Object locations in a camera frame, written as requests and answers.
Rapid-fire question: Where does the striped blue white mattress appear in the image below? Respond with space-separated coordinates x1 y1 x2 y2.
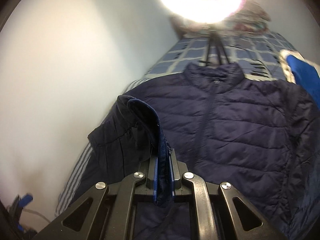
55 89 151 216

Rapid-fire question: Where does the floral folded quilt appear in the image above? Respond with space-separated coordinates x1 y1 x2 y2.
170 0 271 37

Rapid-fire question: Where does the blue folded garment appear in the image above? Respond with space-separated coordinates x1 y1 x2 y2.
279 49 319 107

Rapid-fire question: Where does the navy puffer jacket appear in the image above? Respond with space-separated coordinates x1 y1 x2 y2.
56 62 320 240

